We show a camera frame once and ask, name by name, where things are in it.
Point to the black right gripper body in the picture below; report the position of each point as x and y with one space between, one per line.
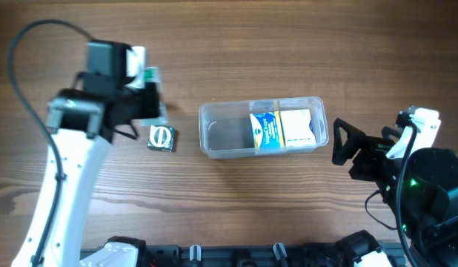
364 157

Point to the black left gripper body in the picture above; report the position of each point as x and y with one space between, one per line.
148 102

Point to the white green long box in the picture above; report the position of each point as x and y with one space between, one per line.
154 110

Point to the white medicine box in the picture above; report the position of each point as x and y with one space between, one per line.
297 128

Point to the blue Vicks VapoDrops box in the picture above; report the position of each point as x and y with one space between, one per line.
266 130

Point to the clear plastic container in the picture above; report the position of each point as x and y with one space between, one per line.
225 130

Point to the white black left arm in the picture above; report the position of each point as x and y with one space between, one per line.
81 127

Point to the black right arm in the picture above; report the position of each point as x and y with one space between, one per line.
420 186

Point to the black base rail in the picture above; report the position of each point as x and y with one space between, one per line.
358 249

